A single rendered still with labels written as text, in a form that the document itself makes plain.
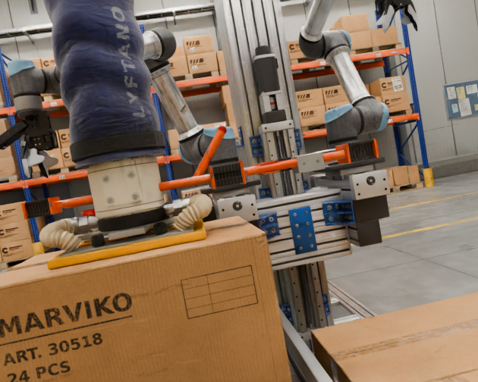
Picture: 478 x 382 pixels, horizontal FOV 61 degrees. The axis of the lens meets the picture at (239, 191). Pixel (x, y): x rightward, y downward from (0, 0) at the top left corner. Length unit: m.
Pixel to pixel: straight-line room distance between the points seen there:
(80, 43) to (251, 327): 0.72
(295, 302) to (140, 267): 1.03
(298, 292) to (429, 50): 10.25
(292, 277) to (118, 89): 1.09
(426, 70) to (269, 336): 10.80
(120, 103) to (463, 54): 11.47
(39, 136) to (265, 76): 0.89
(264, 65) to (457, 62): 10.43
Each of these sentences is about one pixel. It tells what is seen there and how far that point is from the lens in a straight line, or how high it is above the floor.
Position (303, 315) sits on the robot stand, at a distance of 1.81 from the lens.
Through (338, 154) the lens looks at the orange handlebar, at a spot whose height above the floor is 1.08.
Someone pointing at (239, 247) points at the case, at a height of 0.93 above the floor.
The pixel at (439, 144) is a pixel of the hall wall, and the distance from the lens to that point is 11.40.
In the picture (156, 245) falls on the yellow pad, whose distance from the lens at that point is 0.90.
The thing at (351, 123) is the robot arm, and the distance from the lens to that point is 1.68.
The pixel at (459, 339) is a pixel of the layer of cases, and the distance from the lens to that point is 1.27.
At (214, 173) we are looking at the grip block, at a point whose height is 1.09.
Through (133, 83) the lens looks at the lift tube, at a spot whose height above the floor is 1.33.
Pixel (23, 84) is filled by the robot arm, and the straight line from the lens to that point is 1.37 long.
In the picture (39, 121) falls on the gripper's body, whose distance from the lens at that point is 1.36.
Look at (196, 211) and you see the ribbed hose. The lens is 0.91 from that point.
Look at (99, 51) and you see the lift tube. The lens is 0.99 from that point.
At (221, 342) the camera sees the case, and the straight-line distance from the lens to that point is 0.89.
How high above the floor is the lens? 1.09
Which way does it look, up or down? 3 degrees down
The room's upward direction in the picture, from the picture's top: 10 degrees counter-clockwise
